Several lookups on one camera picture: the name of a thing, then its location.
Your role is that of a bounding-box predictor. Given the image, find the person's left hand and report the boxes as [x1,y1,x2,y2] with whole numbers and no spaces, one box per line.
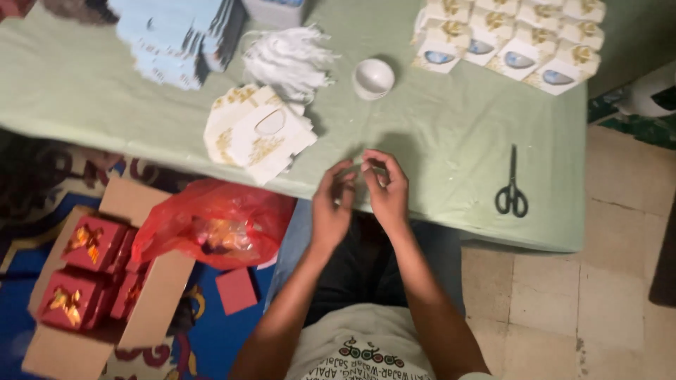
[311,158,358,255]

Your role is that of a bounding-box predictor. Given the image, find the person's right hand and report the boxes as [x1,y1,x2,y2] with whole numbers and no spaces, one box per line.
[361,149,411,233]

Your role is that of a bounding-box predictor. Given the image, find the pale green bed sheet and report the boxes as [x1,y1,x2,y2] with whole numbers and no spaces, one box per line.
[0,0,676,253]

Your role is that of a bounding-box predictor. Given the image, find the small white bowl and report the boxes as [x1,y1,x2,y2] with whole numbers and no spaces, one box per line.
[352,58,396,101]

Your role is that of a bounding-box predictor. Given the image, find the person's blue jeans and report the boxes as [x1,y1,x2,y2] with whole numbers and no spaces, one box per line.
[263,199,467,318]

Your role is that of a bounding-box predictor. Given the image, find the black cloth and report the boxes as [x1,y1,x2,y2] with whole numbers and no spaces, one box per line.
[303,210,424,329]

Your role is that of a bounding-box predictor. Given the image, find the stack of flat white-gold cartons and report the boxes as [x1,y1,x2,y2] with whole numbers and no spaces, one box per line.
[203,83,319,186]

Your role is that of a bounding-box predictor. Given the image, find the red plastic bag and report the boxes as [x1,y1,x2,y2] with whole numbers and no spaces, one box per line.
[131,178,297,271]

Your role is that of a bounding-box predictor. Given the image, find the bundle of white ribbons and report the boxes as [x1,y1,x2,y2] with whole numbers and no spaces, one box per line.
[242,25,340,104]

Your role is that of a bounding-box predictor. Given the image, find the black scissors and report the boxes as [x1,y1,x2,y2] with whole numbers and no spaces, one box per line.
[494,144,529,218]

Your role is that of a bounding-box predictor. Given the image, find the flat red card piece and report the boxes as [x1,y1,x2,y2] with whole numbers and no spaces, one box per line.
[215,267,260,316]

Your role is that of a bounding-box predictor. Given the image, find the person's white printed shirt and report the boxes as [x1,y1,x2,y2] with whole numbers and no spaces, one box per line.
[284,303,498,380]

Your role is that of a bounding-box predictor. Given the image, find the white container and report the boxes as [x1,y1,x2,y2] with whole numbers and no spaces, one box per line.
[241,0,308,29]

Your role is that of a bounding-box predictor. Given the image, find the group of assembled white-gold boxes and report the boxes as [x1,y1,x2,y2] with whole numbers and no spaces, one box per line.
[410,0,607,97]

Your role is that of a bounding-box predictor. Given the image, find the brown cardboard carton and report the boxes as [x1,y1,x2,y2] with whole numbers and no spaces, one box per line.
[21,176,196,380]

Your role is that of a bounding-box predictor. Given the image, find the stack of flat light-blue cartons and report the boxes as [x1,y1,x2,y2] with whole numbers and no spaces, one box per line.
[107,0,247,91]

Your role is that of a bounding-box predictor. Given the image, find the red gift box gold bow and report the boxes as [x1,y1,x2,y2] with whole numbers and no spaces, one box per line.
[107,228,139,275]
[110,271,147,321]
[36,268,107,331]
[62,213,129,273]

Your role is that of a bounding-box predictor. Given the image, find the green patterned mat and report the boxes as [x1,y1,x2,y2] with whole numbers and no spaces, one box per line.
[587,86,676,152]

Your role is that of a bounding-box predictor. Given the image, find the white and black object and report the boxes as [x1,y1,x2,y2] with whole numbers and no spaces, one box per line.
[614,62,676,118]

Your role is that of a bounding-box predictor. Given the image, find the dark brown object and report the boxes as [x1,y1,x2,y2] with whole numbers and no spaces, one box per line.
[648,194,676,308]

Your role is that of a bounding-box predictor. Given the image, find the blue patterned carpet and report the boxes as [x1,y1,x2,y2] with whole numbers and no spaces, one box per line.
[0,128,296,380]

